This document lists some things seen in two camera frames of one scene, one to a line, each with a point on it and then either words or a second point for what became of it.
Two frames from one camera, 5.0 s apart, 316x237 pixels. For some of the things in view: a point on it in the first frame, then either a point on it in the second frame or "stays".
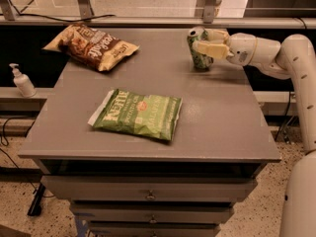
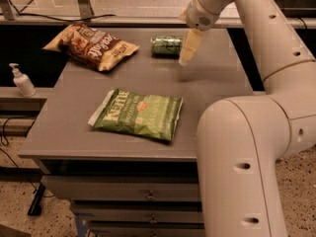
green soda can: [199, 61] -> [166, 45]
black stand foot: [36, 205] stays
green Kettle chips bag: [155, 116] stays
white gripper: [241, 48] -> [199, 15]
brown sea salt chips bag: [90, 47] stays
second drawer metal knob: [153, 220] stays
